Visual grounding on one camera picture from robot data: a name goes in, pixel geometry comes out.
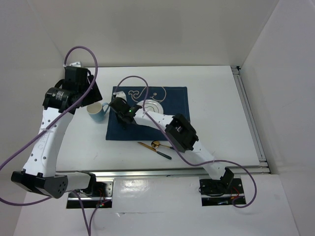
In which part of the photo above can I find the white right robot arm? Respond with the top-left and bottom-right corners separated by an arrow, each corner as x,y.
109,91 -> 234,195

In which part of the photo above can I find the blue placemat with whale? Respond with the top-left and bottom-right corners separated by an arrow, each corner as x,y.
106,87 -> 190,141

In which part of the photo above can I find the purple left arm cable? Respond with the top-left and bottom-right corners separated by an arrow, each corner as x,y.
0,46 -> 109,236

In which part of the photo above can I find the gold spoon green handle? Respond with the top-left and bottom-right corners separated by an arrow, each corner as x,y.
151,141 -> 174,149

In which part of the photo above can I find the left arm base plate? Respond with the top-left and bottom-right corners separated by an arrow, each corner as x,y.
75,179 -> 114,208

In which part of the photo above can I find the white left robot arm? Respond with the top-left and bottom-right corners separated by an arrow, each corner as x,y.
11,66 -> 102,199

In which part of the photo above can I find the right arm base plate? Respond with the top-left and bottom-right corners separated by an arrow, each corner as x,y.
198,178 -> 247,207

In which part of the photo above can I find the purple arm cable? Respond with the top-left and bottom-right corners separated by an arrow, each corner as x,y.
115,75 -> 258,209
0,46 -> 109,236

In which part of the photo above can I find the aluminium front rail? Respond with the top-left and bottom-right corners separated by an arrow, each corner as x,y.
56,165 -> 271,179

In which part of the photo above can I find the white plate with dark rim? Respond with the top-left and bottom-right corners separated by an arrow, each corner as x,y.
137,99 -> 164,114

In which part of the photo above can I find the gold fork green handle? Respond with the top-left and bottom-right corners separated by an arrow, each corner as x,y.
120,121 -> 127,130

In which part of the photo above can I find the aluminium right side rail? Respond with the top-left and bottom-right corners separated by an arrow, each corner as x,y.
230,66 -> 271,174

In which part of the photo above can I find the gold knife green handle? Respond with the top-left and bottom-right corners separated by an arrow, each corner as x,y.
138,142 -> 172,160

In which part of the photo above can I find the light blue mug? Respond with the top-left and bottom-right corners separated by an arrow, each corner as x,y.
87,102 -> 109,122

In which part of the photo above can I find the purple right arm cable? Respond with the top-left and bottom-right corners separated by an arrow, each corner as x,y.
115,75 -> 258,209

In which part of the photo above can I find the aluminium rail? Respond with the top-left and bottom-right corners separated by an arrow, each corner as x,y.
56,165 -> 271,179
230,66 -> 271,174

